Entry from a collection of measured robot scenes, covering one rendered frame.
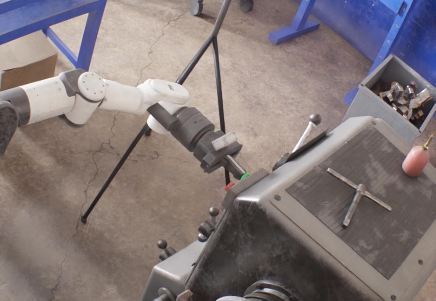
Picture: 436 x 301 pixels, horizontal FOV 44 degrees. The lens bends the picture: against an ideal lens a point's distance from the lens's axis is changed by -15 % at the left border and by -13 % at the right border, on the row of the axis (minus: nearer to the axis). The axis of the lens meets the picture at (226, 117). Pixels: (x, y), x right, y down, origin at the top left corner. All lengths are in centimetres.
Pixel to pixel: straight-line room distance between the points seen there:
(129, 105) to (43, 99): 27
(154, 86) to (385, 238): 67
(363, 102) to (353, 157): 187
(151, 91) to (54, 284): 132
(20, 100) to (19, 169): 169
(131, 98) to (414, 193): 76
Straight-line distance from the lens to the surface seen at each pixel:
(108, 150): 312
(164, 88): 148
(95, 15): 302
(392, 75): 389
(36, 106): 128
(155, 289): 182
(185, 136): 146
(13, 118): 123
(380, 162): 154
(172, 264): 176
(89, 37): 310
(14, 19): 275
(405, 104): 356
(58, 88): 133
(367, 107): 335
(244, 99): 374
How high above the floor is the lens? 222
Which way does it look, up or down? 39 degrees down
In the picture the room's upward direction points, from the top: 24 degrees clockwise
